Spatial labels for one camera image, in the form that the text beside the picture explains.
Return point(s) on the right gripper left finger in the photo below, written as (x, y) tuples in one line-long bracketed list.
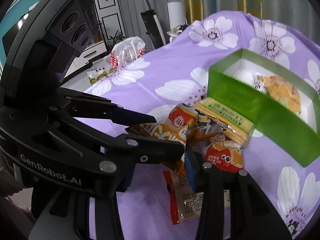
[(107, 219)]

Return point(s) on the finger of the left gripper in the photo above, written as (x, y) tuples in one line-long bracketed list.
[(82, 105), (137, 149)]

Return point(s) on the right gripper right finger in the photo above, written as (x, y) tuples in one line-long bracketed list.
[(234, 206)]

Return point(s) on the red white snack packet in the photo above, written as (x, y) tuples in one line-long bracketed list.
[(185, 204)]

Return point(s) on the yellow rice cracker packet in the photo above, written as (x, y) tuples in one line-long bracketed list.
[(280, 90)]

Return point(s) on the orange triangular snack packet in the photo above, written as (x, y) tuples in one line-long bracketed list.
[(165, 131)]

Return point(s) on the person's left hand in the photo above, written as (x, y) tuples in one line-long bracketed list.
[(9, 185)]

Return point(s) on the white tv cabinet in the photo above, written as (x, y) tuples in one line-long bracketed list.
[(85, 60)]

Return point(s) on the silver wrapped snack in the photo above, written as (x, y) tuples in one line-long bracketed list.
[(183, 117)]

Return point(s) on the red orange snack packet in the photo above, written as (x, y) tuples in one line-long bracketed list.
[(224, 154)]

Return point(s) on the potted plant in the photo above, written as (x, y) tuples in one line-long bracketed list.
[(113, 41)]

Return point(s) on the white red plastic bag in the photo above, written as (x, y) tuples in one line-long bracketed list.
[(123, 53)]

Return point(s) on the purple floral tablecloth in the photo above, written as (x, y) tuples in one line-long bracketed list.
[(178, 72)]

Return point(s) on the black television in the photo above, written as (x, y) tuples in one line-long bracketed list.
[(10, 35)]

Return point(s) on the black upright vacuum cleaner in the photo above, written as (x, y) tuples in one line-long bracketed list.
[(153, 26)]

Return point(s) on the green cardboard box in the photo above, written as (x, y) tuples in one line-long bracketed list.
[(230, 82)]

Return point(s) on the white cylindrical appliance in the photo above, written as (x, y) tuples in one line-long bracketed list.
[(177, 14)]

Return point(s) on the grey curtain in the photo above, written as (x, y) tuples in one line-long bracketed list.
[(300, 14)]

